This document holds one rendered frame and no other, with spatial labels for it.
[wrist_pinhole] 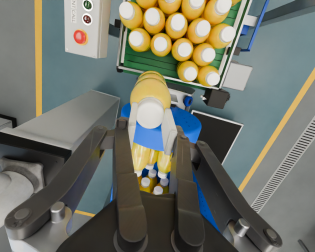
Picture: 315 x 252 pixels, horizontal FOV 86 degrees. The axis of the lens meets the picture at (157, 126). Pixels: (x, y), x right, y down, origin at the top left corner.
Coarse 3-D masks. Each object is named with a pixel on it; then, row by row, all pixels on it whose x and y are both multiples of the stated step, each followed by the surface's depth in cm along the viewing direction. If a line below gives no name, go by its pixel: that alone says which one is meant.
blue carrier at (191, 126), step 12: (180, 108) 70; (180, 120) 57; (192, 120) 59; (144, 132) 48; (156, 132) 47; (192, 132) 51; (144, 144) 49; (156, 144) 48; (144, 168) 86; (156, 168) 85
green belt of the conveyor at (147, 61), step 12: (132, 0) 63; (132, 60) 71; (144, 60) 71; (156, 60) 71; (168, 60) 70; (216, 60) 70; (132, 72) 74; (168, 72) 72; (180, 84) 76; (192, 84) 74
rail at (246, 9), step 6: (246, 0) 57; (246, 6) 56; (246, 12) 56; (240, 18) 59; (240, 24) 58; (240, 30) 58; (234, 36) 61; (234, 42) 60; (234, 48) 60; (228, 54) 63; (228, 60) 62; (222, 72) 65; (222, 78) 65
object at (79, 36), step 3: (78, 30) 49; (75, 33) 49; (78, 33) 49; (81, 33) 49; (75, 36) 49; (78, 36) 49; (81, 36) 49; (84, 36) 49; (75, 39) 50; (78, 39) 50; (81, 39) 49; (84, 39) 50; (78, 42) 50; (81, 42) 50
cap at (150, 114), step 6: (144, 102) 22; (150, 102) 22; (156, 102) 23; (138, 108) 22; (144, 108) 22; (150, 108) 22; (156, 108) 22; (162, 108) 23; (138, 114) 23; (144, 114) 23; (150, 114) 23; (156, 114) 23; (162, 114) 23; (138, 120) 23; (144, 120) 23; (150, 120) 23; (156, 120) 23; (162, 120) 23; (144, 126) 23; (150, 126) 24; (156, 126) 24
